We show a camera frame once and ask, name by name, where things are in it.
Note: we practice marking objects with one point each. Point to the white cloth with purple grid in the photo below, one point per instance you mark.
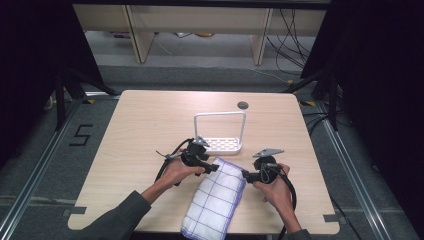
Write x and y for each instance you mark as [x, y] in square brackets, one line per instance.
[213, 200]

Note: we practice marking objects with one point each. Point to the grey table grommet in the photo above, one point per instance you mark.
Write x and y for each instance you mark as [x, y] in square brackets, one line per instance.
[243, 105]

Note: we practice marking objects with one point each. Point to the black metal stand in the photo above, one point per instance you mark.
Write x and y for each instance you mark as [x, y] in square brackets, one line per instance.
[332, 100]
[60, 100]

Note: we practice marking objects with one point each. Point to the beige desk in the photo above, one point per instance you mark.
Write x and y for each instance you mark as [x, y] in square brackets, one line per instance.
[200, 20]

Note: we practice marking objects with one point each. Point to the grey tape strip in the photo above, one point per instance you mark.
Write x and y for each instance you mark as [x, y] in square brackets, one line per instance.
[75, 210]

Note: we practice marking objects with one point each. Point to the person's right hand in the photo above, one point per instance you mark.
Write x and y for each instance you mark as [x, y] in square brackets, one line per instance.
[276, 193]

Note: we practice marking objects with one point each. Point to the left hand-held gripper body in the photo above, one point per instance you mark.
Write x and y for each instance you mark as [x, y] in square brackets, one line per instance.
[193, 155]

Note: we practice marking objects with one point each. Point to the black curtain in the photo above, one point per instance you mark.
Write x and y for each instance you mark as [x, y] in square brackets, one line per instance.
[33, 66]
[383, 83]

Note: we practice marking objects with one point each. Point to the person's left hand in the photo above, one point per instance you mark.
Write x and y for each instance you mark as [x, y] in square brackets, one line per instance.
[176, 173]

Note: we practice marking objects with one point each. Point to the aluminium floor rail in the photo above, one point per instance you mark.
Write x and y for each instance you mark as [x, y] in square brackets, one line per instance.
[353, 173]
[36, 176]

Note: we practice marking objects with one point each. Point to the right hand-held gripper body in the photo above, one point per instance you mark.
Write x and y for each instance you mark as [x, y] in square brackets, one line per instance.
[266, 170]

